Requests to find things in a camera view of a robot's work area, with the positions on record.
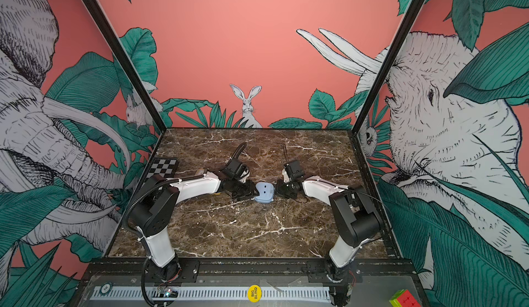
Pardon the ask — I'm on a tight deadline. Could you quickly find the blue alarm clock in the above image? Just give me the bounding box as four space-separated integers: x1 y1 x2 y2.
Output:
253 182 275 204

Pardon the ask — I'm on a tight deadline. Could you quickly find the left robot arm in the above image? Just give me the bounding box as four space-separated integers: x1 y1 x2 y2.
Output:
122 171 258 268

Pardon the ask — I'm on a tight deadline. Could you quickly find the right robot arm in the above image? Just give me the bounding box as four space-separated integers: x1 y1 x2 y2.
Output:
275 176 383 268

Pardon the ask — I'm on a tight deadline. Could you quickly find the checkerboard calibration card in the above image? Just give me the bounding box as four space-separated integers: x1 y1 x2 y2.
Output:
146 158 179 178

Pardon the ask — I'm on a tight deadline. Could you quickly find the yellow big blind chip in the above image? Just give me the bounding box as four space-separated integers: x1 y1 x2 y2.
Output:
247 285 263 303

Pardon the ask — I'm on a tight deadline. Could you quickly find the small circuit board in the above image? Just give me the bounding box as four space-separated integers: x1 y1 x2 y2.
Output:
155 288 179 299

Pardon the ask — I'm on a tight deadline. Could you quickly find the colourful puzzle cube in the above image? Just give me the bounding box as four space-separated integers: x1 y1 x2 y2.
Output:
389 289 421 307

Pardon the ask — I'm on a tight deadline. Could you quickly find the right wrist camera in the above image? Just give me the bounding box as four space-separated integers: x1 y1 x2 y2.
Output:
282 160 305 183

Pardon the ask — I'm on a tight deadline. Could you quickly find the white slotted cable duct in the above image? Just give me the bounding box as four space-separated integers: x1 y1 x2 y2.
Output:
90 286 331 302

